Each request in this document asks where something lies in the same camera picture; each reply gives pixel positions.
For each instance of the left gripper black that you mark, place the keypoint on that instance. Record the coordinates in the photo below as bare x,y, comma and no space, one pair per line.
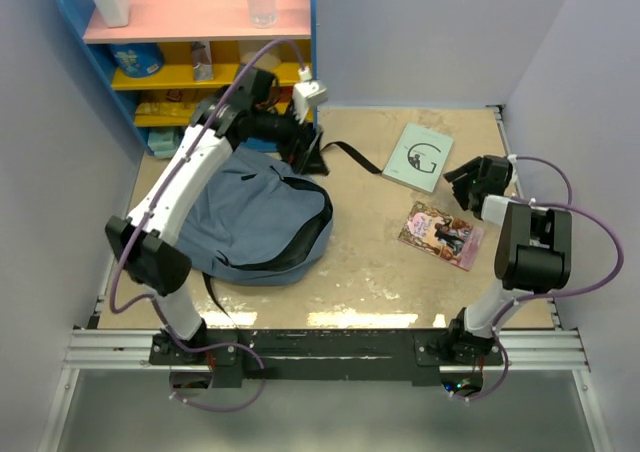
310,160

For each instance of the aluminium rail frame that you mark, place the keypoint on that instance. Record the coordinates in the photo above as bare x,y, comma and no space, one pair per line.
521,350

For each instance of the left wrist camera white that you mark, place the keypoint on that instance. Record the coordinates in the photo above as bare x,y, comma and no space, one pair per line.
307,95

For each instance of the pale green bottom book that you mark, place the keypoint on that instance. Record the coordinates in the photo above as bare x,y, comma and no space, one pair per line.
418,158

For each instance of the white round container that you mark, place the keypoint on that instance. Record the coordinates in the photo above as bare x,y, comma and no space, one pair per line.
248,49

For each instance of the silver snack pouch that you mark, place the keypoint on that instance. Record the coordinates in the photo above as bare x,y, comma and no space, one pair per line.
201,61

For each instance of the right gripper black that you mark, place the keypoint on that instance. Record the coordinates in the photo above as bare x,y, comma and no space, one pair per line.
472,169

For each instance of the teal tissue packs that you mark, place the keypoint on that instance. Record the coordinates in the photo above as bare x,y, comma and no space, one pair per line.
164,141

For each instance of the blue grey backpack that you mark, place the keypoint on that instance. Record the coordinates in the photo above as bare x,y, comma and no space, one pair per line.
257,223

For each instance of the pink book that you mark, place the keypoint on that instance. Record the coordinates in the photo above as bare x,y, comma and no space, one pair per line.
439,234

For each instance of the blue snack cup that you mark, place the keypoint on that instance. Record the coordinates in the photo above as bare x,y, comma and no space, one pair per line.
138,60

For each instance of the blue wooden shelf unit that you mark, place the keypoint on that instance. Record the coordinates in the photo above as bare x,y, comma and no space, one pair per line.
173,53

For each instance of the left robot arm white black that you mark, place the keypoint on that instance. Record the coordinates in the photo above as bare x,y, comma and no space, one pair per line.
144,241

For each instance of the yellow snack bag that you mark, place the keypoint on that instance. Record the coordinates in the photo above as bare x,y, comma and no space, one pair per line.
170,103

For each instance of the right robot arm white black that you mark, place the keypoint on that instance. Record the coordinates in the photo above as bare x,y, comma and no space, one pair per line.
533,256

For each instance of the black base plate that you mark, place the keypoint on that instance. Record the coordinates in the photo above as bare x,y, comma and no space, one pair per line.
312,355

